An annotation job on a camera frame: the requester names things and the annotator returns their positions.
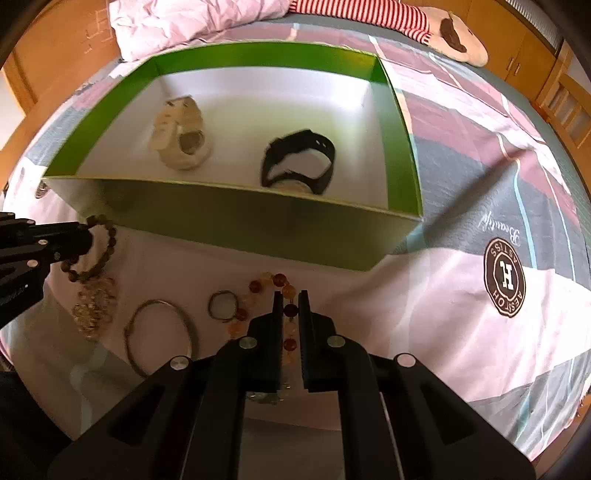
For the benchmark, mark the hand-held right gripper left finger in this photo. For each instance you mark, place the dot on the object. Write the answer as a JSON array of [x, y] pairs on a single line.
[[272, 350]]

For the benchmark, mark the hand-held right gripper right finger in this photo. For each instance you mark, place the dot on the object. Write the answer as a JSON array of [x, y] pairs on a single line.
[[311, 355]]

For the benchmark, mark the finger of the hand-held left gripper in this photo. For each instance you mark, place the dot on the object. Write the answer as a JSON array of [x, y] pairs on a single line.
[[51, 233], [51, 258]]

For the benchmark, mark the silver bangle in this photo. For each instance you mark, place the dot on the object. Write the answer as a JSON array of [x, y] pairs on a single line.
[[157, 302]]

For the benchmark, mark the green cardboard box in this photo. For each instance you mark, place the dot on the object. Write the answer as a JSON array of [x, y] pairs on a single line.
[[231, 221]]

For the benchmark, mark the beige wristwatch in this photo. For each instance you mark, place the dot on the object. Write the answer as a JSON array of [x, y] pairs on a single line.
[[178, 134]]

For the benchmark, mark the wooden panel with scribbles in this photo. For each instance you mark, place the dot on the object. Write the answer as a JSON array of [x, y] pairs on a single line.
[[55, 55]]

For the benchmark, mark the black wristwatch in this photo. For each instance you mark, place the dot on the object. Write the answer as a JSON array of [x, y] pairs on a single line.
[[277, 152]]

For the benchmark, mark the printed patchwork bed sheet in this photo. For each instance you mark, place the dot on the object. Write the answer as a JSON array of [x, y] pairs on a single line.
[[461, 207]]

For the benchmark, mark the striped plush toy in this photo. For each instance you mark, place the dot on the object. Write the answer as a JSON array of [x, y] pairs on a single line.
[[369, 14]]

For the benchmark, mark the wooden slatted bed frame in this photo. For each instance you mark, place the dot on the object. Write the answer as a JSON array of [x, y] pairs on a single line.
[[568, 97]]

